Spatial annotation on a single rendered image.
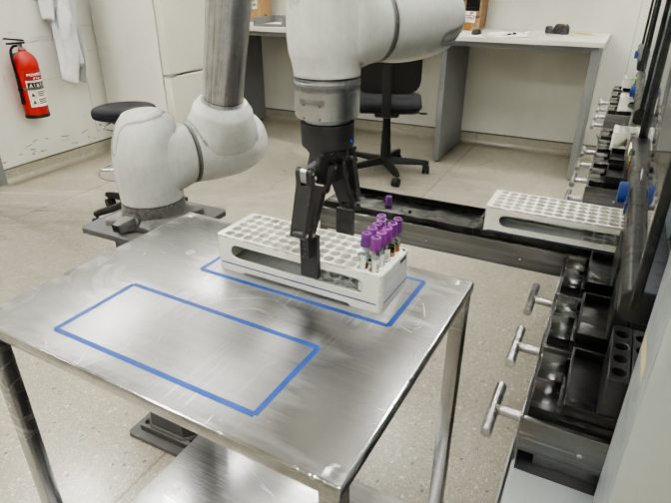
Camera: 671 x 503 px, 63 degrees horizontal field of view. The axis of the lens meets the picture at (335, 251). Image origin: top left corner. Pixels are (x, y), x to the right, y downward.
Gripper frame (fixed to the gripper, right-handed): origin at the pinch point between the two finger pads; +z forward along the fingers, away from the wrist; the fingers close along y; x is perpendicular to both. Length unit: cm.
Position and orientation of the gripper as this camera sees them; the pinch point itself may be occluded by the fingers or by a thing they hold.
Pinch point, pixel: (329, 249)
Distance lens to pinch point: 84.5
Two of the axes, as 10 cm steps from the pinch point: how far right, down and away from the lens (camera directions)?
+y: -4.9, 4.0, -7.8
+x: 8.7, 2.2, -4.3
